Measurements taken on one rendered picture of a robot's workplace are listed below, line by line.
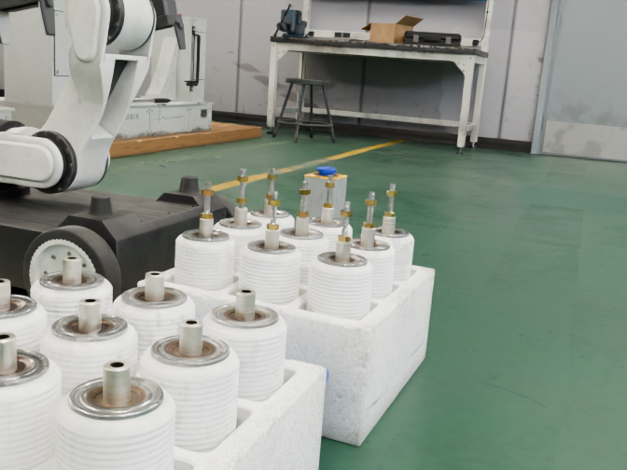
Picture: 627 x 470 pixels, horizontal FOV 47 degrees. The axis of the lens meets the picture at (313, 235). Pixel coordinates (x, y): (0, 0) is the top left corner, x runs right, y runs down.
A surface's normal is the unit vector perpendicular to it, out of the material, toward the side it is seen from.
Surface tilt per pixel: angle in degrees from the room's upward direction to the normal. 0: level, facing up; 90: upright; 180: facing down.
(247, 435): 0
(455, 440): 0
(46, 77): 90
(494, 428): 0
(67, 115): 90
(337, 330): 90
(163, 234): 90
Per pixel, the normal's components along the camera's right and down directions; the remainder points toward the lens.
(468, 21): -0.36, 0.18
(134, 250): 0.93, 0.15
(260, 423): 0.07, -0.97
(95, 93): -0.35, 0.58
